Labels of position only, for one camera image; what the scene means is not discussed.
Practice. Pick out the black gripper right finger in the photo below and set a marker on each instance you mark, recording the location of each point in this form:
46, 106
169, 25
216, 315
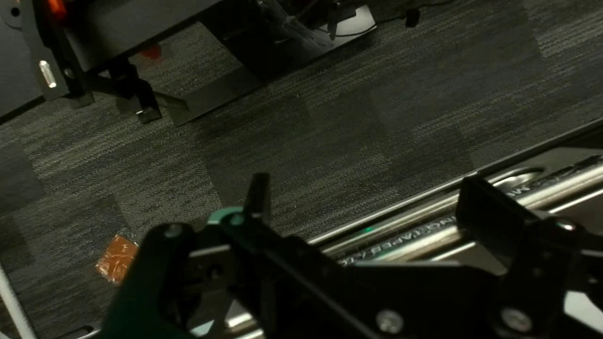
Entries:
553, 270

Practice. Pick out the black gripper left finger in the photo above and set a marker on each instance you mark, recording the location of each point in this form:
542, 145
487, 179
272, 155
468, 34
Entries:
157, 275

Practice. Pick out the open black drawer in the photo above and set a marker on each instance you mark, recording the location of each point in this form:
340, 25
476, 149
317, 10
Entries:
440, 234

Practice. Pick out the orange wrapper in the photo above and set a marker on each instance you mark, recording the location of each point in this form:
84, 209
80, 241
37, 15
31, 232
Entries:
116, 256

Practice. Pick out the black metal stand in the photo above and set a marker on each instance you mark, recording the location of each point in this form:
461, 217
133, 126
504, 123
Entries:
95, 57

